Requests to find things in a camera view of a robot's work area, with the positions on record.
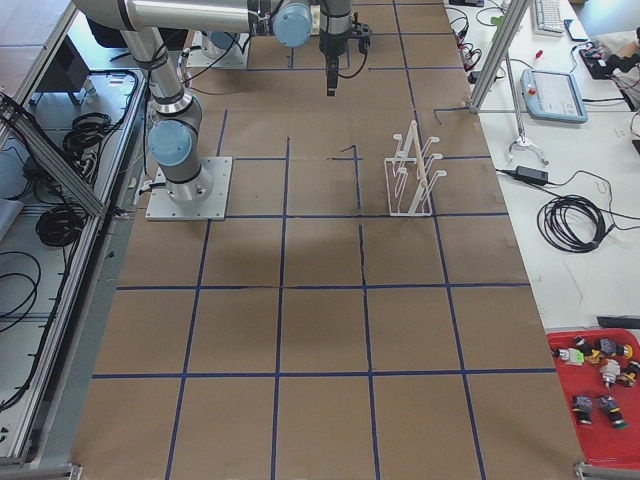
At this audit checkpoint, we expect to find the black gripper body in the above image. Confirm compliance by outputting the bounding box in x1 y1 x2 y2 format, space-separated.
319 9 350 63

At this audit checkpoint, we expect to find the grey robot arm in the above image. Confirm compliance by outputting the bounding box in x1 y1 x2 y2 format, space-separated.
75 1 360 202

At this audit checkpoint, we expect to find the white keyboard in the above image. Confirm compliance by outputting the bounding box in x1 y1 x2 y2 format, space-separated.
530 0 564 37

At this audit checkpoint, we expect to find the blue teach pendant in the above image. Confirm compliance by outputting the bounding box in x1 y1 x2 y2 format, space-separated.
520 69 588 124

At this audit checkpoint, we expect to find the black power adapter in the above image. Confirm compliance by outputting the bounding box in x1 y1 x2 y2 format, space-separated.
514 166 549 186

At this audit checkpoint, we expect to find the red parts tray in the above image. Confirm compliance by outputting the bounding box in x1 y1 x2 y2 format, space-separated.
547 329 639 470

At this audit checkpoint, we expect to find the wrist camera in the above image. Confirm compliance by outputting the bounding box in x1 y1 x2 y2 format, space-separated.
350 21 372 55

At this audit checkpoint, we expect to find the white wire cup rack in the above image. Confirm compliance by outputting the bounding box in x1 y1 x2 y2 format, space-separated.
384 120 447 217

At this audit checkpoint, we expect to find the aluminium frame post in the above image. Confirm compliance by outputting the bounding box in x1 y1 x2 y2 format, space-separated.
469 0 530 113

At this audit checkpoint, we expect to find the green handled reacher grabber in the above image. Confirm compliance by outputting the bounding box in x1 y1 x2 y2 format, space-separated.
502 47 550 167

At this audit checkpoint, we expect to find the coiled black cable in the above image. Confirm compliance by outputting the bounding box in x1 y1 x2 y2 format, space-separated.
537 194 607 252

